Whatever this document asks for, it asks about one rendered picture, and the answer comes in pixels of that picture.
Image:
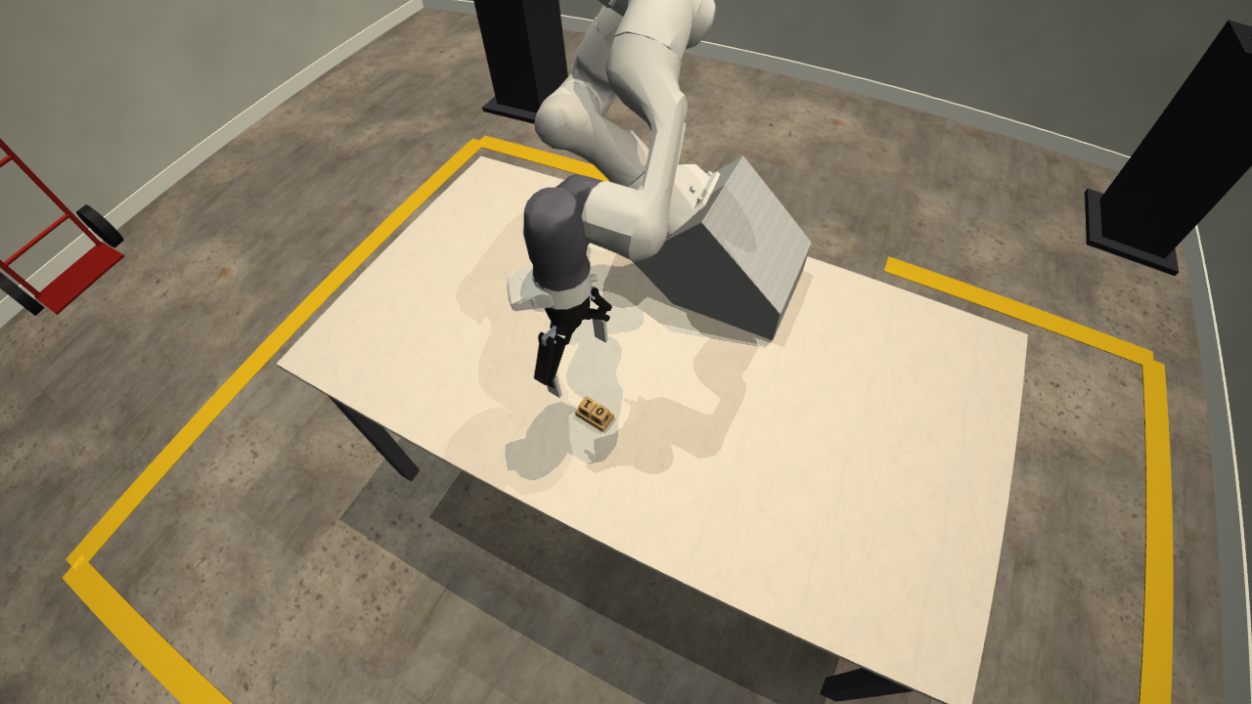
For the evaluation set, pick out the brown rectangular tray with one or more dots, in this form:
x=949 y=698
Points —
x=594 y=424

